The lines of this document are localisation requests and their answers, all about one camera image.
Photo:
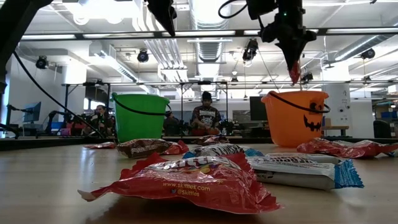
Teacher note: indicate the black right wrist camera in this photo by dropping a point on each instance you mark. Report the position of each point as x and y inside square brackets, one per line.
[261, 7]

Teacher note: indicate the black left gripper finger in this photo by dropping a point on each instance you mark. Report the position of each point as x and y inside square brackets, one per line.
[160, 9]
[172, 12]

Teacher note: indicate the black computer monitor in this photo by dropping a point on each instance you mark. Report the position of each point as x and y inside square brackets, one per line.
[257, 109]

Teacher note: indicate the black office chair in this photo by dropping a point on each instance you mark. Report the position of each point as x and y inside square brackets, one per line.
[381, 129]

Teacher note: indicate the black ceiling camera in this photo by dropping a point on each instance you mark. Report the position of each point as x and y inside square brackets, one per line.
[143, 56]
[368, 53]
[250, 49]
[307, 77]
[42, 62]

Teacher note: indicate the blue-lit computer monitor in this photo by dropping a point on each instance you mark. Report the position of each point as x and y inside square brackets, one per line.
[32, 112]

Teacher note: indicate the orange jack-o'-lantern bucket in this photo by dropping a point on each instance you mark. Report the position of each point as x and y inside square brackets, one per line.
[289, 124]

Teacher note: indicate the silver ceiling air duct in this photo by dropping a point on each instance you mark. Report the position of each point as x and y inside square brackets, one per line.
[211, 31]

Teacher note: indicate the wooden bench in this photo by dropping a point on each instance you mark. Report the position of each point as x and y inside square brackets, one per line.
[335, 127]

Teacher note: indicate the green plastic bucket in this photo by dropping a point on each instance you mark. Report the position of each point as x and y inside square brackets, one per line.
[140, 124]

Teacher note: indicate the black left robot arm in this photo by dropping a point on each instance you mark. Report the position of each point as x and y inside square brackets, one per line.
[15, 25]

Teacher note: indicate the red Skittles candy bag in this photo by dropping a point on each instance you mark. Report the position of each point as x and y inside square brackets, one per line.
[370, 151]
[294, 76]
[101, 145]
[192, 186]
[178, 148]
[317, 147]

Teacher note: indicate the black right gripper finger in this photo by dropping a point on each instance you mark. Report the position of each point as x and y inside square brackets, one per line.
[287, 51]
[300, 49]

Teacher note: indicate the person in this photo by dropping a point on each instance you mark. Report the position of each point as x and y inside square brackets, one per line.
[101, 116]
[206, 116]
[171, 123]

